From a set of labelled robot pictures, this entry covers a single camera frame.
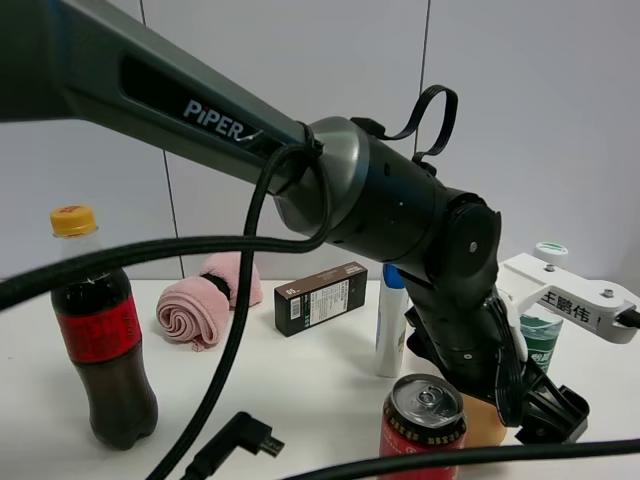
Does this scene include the dark brown carton box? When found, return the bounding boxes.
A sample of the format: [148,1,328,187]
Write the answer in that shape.
[274,262,368,337]

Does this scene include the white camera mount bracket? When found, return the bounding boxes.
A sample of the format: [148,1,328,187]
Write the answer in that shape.
[496,253,639,344]

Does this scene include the black angled USB plug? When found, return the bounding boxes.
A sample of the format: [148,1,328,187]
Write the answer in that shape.
[182,412,285,480]

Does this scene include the cola bottle yellow cap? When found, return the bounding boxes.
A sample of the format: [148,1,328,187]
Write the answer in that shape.
[49,203,159,449]

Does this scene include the rolled pink towel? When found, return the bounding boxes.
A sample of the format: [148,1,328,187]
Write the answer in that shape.
[156,252,241,352]

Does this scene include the black flat ribbon cable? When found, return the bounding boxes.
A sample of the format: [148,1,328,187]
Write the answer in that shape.
[372,84,459,160]

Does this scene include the clear green-label water bottle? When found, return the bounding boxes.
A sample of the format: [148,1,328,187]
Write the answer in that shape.
[517,241,571,376]

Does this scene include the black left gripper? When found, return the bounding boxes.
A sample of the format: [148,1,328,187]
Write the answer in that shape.
[495,362,589,444]

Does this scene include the black braided cable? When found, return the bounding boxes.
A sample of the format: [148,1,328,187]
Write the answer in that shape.
[0,143,640,480]

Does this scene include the white blue-cap tube bottle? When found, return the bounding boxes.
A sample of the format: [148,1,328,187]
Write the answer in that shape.
[374,264,409,378]

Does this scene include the red beverage can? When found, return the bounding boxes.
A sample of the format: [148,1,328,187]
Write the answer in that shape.
[379,373,467,456]

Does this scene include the dark grey Piper robot arm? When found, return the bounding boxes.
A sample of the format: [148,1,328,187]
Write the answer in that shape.
[1,1,589,443]

